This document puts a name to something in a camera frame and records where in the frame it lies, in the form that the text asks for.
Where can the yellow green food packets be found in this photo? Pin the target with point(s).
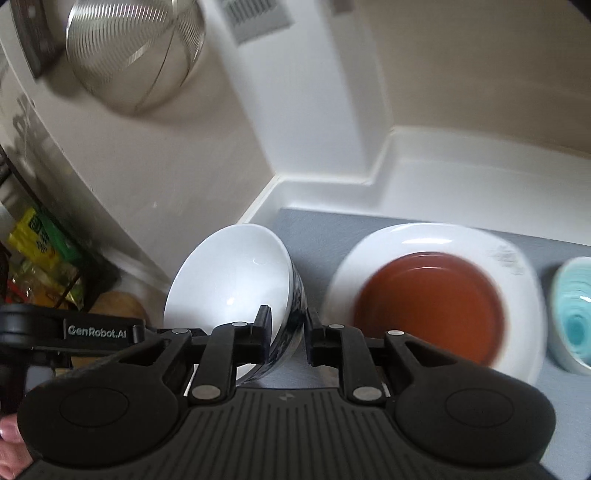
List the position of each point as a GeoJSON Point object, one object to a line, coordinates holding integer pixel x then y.
{"type": "Point", "coordinates": [41, 268]}

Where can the white bowl blue pattern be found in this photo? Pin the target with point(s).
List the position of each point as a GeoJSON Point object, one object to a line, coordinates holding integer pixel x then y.
{"type": "Point", "coordinates": [228, 277]}

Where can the large white floral plate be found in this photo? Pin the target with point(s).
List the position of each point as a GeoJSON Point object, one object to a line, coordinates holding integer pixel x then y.
{"type": "Point", "coordinates": [516, 281]}

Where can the brown round plate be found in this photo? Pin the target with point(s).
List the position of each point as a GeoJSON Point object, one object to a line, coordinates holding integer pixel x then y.
{"type": "Point", "coordinates": [438, 298]}

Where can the wooden cutting board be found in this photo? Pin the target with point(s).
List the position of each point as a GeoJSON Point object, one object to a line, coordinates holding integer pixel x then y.
{"type": "Point", "coordinates": [119, 304]}

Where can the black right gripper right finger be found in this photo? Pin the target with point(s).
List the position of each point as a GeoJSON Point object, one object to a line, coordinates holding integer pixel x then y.
{"type": "Point", "coordinates": [356, 358]}

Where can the light blue ceramic bowl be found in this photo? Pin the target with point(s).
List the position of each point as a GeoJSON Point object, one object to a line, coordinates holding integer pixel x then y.
{"type": "Point", "coordinates": [569, 316]}

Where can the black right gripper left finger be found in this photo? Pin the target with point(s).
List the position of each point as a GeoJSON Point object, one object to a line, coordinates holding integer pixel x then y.
{"type": "Point", "coordinates": [230, 346]}

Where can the white wall vent grille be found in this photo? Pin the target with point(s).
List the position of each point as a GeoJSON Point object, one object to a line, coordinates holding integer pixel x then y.
{"type": "Point", "coordinates": [251, 19]}

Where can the person's left hand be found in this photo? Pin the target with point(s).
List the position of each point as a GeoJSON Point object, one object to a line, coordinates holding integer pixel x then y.
{"type": "Point", "coordinates": [14, 456]}

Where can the steel wire mesh strainer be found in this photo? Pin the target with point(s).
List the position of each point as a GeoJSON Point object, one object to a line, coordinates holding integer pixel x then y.
{"type": "Point", "coordinates": [134, 55]}

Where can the grey table mat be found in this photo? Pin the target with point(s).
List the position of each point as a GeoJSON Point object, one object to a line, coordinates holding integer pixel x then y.
{"type": "Point", "coordinates": [319, 242]}

